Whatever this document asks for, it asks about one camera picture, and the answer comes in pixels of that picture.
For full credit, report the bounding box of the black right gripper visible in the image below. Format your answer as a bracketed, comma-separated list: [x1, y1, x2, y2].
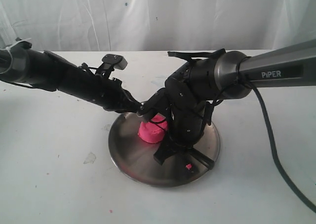
[154, 101, 206, 165]

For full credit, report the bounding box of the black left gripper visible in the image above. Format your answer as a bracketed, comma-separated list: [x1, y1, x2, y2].
[81, 77, 144, 115]

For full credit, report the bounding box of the pink dough lump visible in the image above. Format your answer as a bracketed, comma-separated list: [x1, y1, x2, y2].
[138, 114, 168, 144]

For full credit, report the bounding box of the black knife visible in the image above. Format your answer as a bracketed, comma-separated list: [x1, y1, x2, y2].
[188, 148, 215, 170]

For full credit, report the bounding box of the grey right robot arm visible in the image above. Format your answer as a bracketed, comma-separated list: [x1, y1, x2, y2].
[154, 40, 316, 169]

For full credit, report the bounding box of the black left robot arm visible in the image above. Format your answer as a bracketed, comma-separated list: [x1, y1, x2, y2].
[0, 38, 141, 113]

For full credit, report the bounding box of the small pink dough crumb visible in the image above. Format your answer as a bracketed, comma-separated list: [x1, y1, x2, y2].
[186, 164, 192, 170]

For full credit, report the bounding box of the round steel plate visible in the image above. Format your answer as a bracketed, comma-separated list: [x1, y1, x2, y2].
[108, 113, 208, 187]

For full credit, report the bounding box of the white backdrop curtain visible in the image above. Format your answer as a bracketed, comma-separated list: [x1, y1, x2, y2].
[0, 0, 316, 51]

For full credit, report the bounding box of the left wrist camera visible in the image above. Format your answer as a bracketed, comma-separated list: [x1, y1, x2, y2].
[102, 54, 128, 70]

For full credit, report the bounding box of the dark grey cable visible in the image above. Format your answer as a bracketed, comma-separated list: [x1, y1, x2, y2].
[243, 79, 316, 215]

